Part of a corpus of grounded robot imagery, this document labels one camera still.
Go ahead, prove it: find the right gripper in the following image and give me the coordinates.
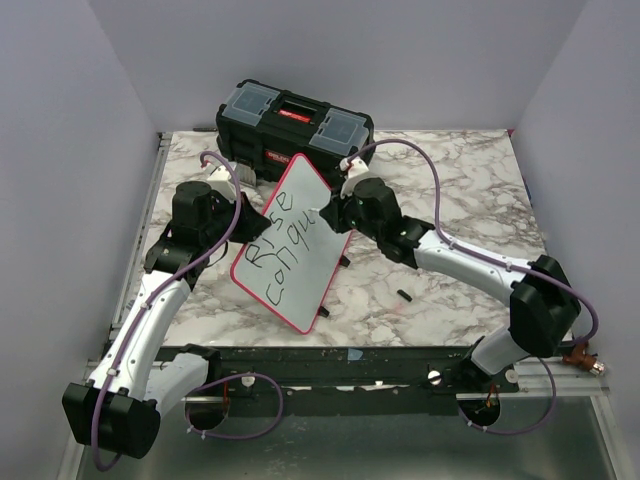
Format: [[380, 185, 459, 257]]
[[321, 182, 382, 242]]

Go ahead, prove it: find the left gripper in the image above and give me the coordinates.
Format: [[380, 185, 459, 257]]
[[203, 191, 271, 248]]

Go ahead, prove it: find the pink framed whiteboard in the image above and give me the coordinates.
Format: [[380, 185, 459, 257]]
[[230, 154, 350, 335]]

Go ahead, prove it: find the black marker cap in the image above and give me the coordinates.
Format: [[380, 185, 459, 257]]
[[396, 289, 413, 302]]

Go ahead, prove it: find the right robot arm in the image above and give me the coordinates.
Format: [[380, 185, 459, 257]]
[[319, 178, 581, 392]]

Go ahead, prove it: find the black plastic toolbox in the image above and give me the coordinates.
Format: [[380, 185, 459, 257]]
[[216, 79, 374, 188]]

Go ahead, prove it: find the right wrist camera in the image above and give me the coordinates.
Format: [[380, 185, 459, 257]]
[[339, 157, 371, 198]]

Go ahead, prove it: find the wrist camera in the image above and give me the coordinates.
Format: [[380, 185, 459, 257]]
[[203, 163, 237, 202], [339, 157, 371, 198]]

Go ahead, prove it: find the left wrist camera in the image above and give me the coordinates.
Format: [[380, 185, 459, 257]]
[[203, 163, 237, 202]]

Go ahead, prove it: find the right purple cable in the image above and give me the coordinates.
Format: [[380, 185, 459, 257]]
[[339, 138, 600, 435]]

